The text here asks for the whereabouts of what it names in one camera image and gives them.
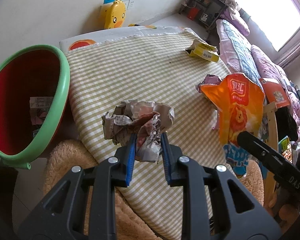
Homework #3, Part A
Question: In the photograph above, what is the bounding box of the orange snack bag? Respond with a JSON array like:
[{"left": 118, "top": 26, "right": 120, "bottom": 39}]
[{"left": 198, "top": 73, "right": 264, "bottom": 178}]

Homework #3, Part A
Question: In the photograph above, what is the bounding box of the printed wrapper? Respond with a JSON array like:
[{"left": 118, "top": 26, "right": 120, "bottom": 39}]
[{"left": 102, "top": 99, "right": 175, "bottom": 163}]

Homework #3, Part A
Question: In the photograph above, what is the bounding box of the pink plastic wrapper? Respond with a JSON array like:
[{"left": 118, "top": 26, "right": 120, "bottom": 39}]
[{"left": 195, "top": 74, "right": 222, "bottom": 93}]

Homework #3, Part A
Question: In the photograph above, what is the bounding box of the tan plush cushion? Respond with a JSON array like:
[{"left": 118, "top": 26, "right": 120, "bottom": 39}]
[{"left": 43, "top": 139, "right": 265, "bottom": 240}]

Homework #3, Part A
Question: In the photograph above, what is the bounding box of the red orange book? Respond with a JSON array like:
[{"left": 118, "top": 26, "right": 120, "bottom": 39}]
[{"left": 259, "top": 78, "right": 290, "bottom": 108}]

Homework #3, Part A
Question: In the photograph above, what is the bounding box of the pink quilt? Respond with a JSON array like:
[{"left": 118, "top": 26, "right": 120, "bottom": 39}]
[{"left": 251, "top": 44, "right": 300, "bottom": 127}]

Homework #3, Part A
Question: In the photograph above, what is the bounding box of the red bin with green rim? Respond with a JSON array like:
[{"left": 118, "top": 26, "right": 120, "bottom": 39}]
[{"left": 0, "top": 44, "right": 70, "bottom": 170}]

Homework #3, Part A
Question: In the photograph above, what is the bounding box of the green checkered table cloth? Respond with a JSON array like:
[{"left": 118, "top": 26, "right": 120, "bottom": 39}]
[{"left": 63, "top": 28, "right": 243, "bottom": 240}]

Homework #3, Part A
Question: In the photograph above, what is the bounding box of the yellow medicine box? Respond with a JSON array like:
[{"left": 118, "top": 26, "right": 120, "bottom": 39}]
[{"left": 185, "top": 39, "right": 219, "bottom": 62}]

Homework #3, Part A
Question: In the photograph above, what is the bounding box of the folded purple blanket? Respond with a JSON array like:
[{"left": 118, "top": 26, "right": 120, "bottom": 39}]
[{"left": 221, "top": 0, "right": 250, "bottom": 37}]

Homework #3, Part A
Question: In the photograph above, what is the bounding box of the red canister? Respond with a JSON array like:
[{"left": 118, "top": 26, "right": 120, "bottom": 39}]
[{"left": 187, "top": 7, "right": 200, "bottom": 21}]

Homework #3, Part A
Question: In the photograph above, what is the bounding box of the dark bedside shelf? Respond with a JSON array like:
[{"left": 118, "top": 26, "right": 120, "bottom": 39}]
[{"left": 178, "top": 0, "right": 227, "bottom": 33}]

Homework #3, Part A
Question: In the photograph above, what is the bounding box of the yellow duck toy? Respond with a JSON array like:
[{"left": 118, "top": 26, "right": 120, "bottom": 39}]
[{"left": 99, "top": 0, "right": 126, "bottom": 29}]

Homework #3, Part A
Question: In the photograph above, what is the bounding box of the wooden chair frame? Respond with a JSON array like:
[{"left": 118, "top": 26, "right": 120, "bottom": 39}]
[{"left": 262, "top": 102, "right": 279, "bottom": 206}]

